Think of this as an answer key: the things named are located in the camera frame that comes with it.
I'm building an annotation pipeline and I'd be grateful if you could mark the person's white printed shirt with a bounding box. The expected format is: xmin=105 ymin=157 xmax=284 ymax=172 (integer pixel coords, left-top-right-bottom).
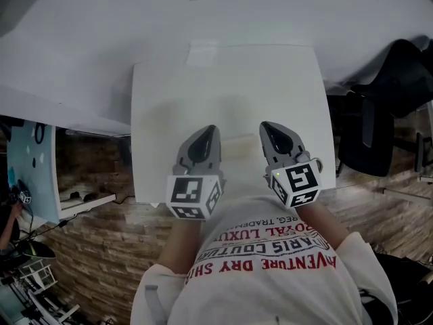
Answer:
xmin=129 ymin=177 xmax=399 ymax=325

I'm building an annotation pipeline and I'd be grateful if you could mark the white side desk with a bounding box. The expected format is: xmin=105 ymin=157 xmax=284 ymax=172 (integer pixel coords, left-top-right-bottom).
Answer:
xmin=50 ymin=124 xmax=118 ymax=220

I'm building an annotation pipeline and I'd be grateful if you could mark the black and yellow device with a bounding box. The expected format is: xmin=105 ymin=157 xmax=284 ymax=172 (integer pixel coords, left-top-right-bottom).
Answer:
xmin=16 ymin=240 xmax=57 ymax=261

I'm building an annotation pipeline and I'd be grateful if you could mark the person's right forearm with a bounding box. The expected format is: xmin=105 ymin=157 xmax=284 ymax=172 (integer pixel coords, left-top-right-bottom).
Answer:
xmin=296 ymin=202 xmax=350 ymax=251

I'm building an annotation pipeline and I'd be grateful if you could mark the white metal rack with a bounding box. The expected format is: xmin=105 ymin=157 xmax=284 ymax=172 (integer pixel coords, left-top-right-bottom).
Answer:
xmin=0 ymin=258 xmax=81 ymax=325

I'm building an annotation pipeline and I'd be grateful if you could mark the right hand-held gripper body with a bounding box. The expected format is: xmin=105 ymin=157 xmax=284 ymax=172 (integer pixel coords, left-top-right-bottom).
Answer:
xmin=264 ymin=152 xmax=323 ymax=210

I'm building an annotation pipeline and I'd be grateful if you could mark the black office chair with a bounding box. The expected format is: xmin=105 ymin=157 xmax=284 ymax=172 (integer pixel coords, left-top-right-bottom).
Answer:
xmin=337 ymin=38 xmax=433 ymax=178

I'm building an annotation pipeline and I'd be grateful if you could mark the person's left forearm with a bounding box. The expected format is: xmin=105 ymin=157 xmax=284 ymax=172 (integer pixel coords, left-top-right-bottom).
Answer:
xmin=156 ymin=217 xmax=204 ymax=278

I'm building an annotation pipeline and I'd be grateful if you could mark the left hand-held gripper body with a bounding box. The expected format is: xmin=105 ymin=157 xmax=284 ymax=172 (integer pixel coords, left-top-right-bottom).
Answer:
xmin=165 ymin=163 xmax=227 ymax=221

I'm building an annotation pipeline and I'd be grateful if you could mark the grey shoulder strap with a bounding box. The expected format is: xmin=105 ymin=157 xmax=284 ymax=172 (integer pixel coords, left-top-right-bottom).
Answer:
xmin=144 ymin=284 xmax=164 ymax=325

